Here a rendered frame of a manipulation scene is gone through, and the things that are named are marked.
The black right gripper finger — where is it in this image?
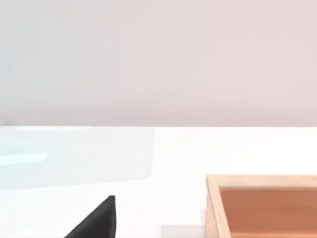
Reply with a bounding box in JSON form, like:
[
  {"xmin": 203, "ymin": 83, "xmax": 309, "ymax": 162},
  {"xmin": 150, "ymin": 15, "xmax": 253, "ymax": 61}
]
[{"xmin": 63, "ymin": 195, "xmax": 116, "ymax": 238}]

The shallow salmon-coloured box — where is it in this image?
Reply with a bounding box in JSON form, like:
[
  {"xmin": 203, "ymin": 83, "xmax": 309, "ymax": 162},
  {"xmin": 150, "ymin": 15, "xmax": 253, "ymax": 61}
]
[{"xmin": 205, "ymin": 174, "xmax": 317, "ymax": 238}]

